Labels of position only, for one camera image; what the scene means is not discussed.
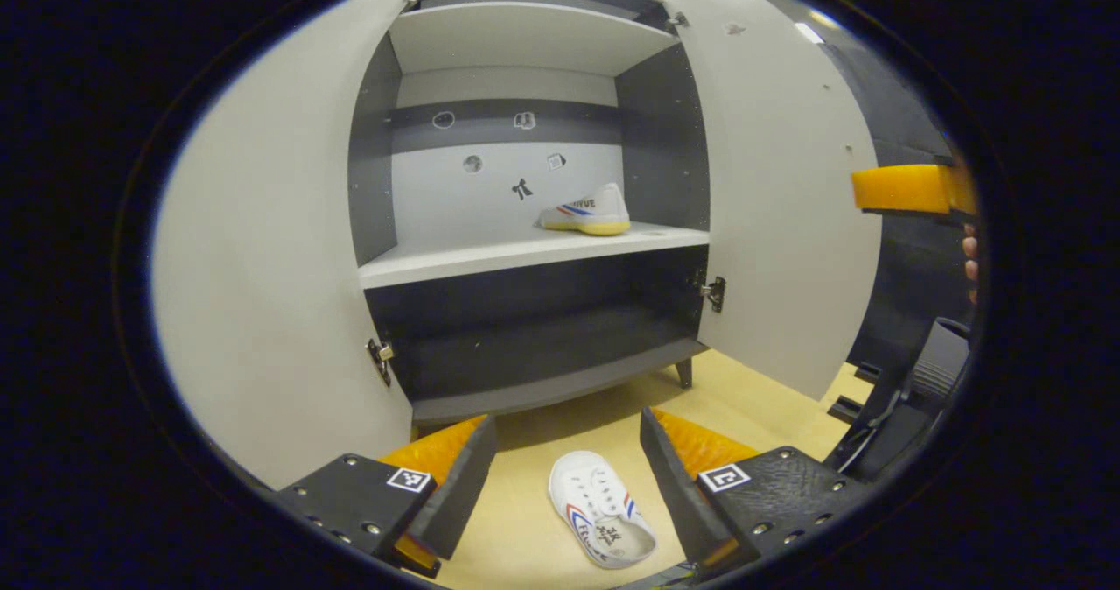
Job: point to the black backdrop cloth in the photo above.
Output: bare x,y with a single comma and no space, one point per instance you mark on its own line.
892,117

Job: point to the white striped canvas shoe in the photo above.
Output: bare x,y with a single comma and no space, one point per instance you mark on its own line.
591,214
604,511

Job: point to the ceiling light panel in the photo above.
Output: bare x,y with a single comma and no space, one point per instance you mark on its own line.
809,32

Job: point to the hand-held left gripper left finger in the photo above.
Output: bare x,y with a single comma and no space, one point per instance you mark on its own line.
459,494

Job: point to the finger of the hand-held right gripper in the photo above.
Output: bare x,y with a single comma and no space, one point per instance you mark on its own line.
901,189

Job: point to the white grey shoe cabinet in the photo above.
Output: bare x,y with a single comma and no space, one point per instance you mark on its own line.
525,327

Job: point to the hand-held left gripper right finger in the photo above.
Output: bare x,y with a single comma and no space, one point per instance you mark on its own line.
678,494

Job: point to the white shoe cabinet door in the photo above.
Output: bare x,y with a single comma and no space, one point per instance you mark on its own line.
262,266
779,222

